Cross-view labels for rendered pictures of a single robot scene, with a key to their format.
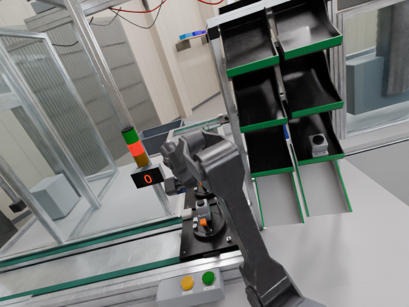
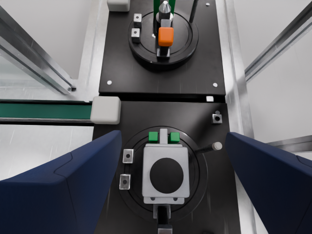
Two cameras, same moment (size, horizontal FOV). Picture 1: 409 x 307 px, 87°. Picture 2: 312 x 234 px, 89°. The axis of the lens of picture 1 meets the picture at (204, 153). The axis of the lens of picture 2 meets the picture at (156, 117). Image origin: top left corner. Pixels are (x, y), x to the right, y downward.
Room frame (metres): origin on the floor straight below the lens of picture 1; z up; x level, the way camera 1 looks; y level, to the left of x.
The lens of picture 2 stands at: (0.69, 0.08, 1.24)
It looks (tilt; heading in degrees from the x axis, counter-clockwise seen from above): 74 degrees down; 353
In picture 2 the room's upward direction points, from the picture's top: 2 degrees clockwise
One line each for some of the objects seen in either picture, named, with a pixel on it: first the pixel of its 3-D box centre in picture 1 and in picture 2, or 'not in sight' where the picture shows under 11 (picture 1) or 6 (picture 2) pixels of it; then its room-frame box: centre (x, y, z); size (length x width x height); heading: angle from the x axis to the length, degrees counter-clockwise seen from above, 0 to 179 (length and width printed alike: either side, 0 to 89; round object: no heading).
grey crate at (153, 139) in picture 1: (162, 137); not in sight; (2.78, 0.46, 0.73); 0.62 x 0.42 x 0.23; 84
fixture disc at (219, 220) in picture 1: (209, 224); (161, 170); (0.68, 0.07, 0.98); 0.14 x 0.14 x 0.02
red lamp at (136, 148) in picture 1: (136, 147); not in sight; (0.82, 0.25, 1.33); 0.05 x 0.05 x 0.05
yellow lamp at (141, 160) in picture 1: (140, 158); not in sight; (0.82, 0.25, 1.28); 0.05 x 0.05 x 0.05
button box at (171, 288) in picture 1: (190, 289); not in sight; (0.47, 0.18, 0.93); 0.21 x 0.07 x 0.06; 84
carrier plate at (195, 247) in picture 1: (210, 227); (161, 169); (0.68, 0.07, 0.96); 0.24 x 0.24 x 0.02; 84
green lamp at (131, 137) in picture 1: (130, 136); not in sight; (0.82, 0.25, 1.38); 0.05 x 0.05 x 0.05
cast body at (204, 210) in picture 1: (202, 207); (164, 163); (0.69, 0.07, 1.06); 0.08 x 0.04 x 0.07; 174
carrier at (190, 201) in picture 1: (204, 183); (164, 22); (0.93, 0.04, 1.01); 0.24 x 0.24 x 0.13; 84
